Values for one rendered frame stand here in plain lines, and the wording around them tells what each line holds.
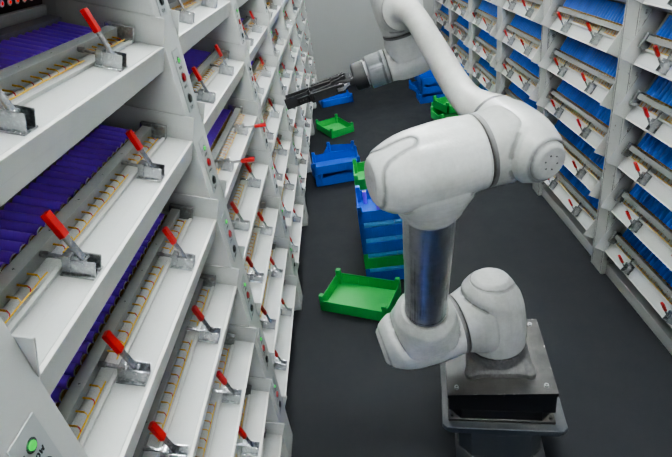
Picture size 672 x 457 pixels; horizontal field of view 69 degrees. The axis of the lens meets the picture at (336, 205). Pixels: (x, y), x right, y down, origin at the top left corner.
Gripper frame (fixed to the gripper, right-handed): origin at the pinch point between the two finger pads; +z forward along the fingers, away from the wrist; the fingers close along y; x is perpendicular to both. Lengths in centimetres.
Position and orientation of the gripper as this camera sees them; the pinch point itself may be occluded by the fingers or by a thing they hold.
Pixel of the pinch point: (297, 98)
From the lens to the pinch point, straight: 139.6
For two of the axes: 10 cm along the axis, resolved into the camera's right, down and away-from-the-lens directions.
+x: -3.4, -8.2, -4.6
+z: -9.4, 3.1, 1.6
